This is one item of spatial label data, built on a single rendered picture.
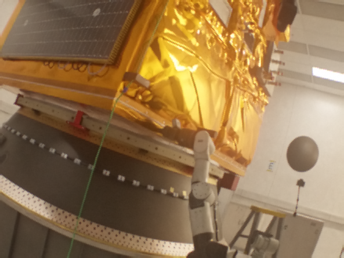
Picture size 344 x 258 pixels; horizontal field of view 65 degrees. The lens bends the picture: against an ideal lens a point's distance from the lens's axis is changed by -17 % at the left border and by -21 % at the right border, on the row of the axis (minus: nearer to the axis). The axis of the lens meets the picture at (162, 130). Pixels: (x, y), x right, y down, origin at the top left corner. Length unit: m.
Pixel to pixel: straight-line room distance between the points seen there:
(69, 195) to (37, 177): 0.21
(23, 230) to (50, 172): 0.36
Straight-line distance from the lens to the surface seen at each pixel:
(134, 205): 1.64
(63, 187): 1.62
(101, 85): 1.41
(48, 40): 1.87
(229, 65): 2.17
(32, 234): 1.63
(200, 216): 1.29
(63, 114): 1.78
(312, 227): 5.20
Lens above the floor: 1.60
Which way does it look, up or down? 6 degrees up
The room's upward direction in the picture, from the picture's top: 19 degrees clockwise
